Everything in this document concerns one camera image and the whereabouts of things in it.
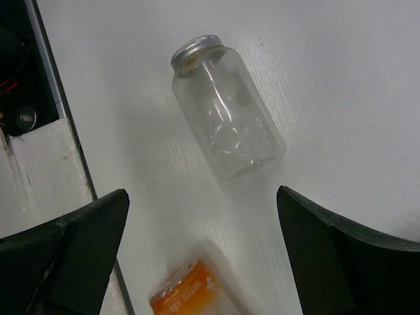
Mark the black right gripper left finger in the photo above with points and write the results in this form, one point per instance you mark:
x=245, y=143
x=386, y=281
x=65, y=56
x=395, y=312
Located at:
x=63, y=266

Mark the large orange juice bottle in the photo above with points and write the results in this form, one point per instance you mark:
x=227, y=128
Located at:
x=193, y=288

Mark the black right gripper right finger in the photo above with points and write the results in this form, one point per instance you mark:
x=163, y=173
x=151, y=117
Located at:
x=343, y=267

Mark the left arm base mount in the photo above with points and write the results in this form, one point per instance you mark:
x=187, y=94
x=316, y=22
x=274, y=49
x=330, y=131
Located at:
x=32, y=94

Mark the clear jar metal lid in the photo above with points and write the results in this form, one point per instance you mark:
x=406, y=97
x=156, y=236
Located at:
x=224, y=108

